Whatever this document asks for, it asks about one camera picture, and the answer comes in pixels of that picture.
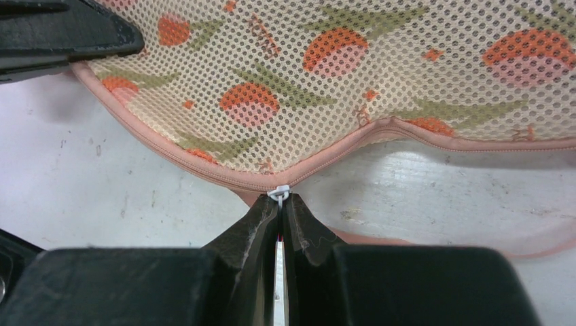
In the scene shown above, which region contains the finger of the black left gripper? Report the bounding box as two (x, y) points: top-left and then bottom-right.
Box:
(1, 1), (145, 84)

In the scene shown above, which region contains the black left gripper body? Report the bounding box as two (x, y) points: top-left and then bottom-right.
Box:
(1, 230), (43, 304)

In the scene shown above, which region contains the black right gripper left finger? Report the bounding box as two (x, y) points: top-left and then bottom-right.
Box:
(203, 195), (279, 325)

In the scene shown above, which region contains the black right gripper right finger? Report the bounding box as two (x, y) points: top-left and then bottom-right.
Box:
(283, 194), (356, 325)

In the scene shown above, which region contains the floral padded bra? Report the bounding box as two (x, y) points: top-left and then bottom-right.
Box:
(71, 0), (576, 259)

